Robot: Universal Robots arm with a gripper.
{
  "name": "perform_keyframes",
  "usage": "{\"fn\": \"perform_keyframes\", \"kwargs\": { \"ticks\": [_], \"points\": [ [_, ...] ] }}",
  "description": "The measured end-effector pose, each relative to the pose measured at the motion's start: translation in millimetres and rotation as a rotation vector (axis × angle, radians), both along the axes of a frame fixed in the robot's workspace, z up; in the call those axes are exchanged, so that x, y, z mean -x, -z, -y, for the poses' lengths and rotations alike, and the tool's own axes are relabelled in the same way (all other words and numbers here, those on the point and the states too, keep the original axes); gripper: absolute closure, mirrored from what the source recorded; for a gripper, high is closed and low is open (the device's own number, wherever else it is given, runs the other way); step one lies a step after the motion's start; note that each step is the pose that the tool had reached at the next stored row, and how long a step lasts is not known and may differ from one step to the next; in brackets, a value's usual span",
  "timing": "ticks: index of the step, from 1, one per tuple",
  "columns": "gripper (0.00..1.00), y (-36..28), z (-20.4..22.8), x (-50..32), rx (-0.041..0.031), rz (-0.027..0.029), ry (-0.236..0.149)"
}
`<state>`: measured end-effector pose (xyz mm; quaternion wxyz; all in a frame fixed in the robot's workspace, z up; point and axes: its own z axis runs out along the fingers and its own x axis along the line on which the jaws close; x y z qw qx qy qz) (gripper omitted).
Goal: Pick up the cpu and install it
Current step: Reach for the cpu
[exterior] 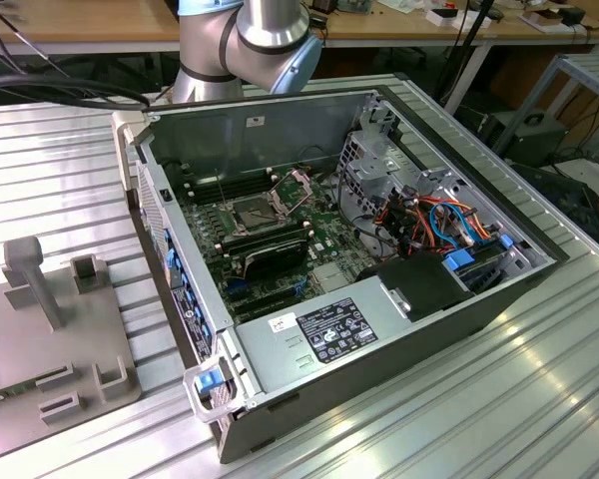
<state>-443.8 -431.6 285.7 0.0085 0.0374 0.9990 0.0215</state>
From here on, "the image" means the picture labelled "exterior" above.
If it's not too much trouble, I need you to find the metal socket cover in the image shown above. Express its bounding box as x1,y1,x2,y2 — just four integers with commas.
269,168,314,217

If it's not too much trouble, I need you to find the thin wire locking lever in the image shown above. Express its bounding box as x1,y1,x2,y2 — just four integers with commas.
212,168,228,207

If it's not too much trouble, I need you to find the CPU socket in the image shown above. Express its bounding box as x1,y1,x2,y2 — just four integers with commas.
219,195,287,237

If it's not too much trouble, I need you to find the green motherboard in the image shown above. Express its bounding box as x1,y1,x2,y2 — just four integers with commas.
172,159,380,325

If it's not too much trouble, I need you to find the black graphics card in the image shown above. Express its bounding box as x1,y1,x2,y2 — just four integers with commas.
239,235,311,281

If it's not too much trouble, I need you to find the silver chipset heatsink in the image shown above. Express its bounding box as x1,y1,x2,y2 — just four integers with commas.
310,262,354,294

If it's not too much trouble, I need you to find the black expansion slot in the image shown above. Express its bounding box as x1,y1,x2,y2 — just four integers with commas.
228,288,300,309
234,298,300,323

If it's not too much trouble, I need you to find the black RAM slot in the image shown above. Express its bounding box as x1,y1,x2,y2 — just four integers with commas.
186,172,276,195
194,184,283,206
182,167,272,189
190,178,280,201

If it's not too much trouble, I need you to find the blue expansion slot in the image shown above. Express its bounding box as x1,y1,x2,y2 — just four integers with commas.
226,278,306,299

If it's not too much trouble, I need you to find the silver drive cage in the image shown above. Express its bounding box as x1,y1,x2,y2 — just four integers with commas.
334,92,463,236

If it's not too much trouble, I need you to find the silver power supply unit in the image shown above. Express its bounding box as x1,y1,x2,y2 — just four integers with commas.
218,275,416,400

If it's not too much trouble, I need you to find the black plastic fan shroud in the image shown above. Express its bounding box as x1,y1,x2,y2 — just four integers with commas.
353,252,476,324

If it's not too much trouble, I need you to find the blue disk carrier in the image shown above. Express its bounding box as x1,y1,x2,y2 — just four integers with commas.
441,250,475,274

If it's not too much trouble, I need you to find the blue case latch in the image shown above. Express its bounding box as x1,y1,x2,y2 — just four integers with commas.
193,369,220,396

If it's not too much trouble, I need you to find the open grey PC case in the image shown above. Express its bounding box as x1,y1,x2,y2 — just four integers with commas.
110,85,571,465

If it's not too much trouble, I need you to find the black equipment case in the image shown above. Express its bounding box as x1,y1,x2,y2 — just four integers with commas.
478,110,570,169

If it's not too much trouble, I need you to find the grey parts rack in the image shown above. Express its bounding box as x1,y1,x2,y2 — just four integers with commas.
0,237,144,450

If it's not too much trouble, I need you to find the white box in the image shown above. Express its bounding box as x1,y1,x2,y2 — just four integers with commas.
425,5,493,29

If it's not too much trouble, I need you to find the long wooden desk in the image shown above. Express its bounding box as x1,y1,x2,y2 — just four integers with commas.
0,0,599,56

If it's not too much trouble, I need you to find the brown cardboard box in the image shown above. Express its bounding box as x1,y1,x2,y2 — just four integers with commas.
517,8,564,32

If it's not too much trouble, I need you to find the grey slatted side table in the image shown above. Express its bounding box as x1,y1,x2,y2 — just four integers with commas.
493,52,599,156

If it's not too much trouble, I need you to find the black wire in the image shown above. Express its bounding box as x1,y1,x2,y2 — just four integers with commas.
334,167,395,260

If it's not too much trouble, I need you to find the orange wire bundle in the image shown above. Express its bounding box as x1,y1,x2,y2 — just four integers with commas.
373,195,503,256

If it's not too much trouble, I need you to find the blue wire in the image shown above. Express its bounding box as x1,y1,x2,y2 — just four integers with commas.
427,200,465,249
448,200,482,243

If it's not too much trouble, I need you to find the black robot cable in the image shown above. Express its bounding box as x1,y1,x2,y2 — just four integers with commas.
0,9,152,111

